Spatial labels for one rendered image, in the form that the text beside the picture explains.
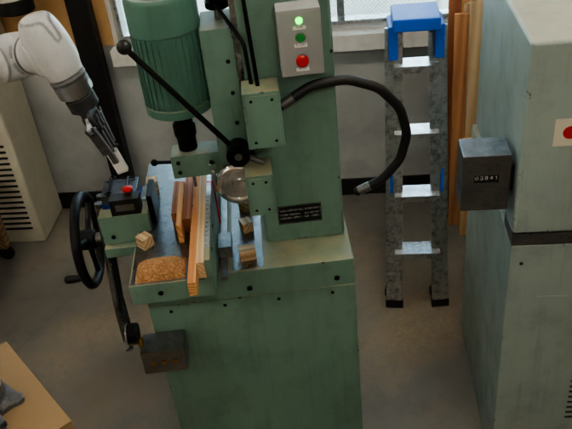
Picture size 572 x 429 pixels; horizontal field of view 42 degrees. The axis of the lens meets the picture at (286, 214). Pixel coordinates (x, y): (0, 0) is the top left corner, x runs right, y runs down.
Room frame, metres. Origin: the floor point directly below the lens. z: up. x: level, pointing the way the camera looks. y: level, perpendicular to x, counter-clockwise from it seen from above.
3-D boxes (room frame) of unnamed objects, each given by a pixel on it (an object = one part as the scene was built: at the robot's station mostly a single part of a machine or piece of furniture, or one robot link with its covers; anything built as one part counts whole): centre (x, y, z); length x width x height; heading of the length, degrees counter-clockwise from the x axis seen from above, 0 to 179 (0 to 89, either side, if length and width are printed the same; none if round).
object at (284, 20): (1.63, -0.08, 1.40); 0.10 x 0.06 x 0.16; 90
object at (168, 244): (1.71, 0.35, 0.87); 0.61 x 0.30 x 0.06; 0
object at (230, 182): (1.64, 0.11, 1.02); 0.12 x 0.03 x 0.12; 90
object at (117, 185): (1.71, 0.44, 0.99); 0.13 x 0.11 x 0.06; 0
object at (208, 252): (1.71, 0.20, 0.93); 0.60 x 0.02 x 0.06; 0
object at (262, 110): (1.61, 0.03, 1.23); 0.09 x 0.08 x 0.15; 90
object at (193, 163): (1.76, 0.22, 1.03); 0.14 x 0.07 x 0.09; 90
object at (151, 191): (1.71, 0.39, 0.95); 0.09 x 0.07 x 0.09; 0
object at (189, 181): (1.73, 0.26, 0.92); 0.23 x 0.02 x 0.04; 0
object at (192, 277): (1.66, 0.24, 0.92); 0.62 x 0.02 x 0.04; 0
